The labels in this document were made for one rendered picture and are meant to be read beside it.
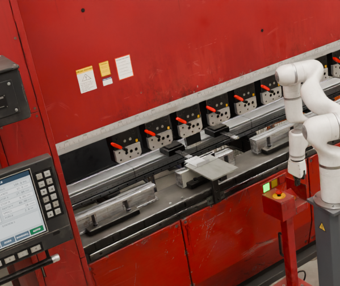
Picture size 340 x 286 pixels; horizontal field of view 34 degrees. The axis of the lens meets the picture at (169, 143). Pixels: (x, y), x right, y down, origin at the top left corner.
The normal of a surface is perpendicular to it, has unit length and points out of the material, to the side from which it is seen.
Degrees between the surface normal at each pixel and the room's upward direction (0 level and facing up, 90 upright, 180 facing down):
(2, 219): 90
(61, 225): 90
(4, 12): 90
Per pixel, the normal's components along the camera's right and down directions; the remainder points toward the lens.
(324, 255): -0.88, 0.31
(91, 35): 0.53, 0.25
